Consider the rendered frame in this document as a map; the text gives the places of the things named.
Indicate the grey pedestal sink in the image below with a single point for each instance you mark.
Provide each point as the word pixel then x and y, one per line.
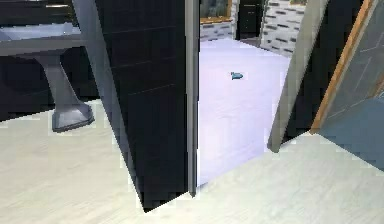
pixel 63 96

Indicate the black room door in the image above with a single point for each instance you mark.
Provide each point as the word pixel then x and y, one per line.
pixel 249 18

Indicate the wood framed window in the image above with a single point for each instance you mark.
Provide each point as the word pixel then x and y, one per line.
pixel 215 10

